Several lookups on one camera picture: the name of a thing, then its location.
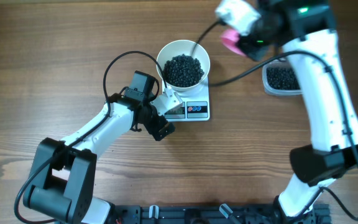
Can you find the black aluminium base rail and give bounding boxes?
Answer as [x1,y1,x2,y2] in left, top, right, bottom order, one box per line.
[106,204,332,224]

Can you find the white digital kitchen scale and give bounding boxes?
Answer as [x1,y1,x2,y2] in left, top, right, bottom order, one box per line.
[164,78,210,122]

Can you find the black beans in bowl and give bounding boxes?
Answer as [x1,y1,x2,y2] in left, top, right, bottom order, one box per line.
[163,54,204,88]

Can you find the pink scoop with blue handle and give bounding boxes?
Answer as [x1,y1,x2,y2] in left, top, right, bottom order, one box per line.
[221,29,246,57]

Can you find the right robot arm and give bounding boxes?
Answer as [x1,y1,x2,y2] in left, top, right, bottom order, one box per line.
[215,1,358,221]

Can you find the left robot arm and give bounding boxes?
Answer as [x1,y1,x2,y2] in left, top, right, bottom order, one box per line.
[16,90,183,223]

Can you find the black beans in container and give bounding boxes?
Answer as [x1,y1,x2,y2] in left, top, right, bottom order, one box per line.
[266,67,300,90]

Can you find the clear plastic container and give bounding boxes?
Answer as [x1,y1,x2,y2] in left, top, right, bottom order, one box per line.
[262,60,302,96]

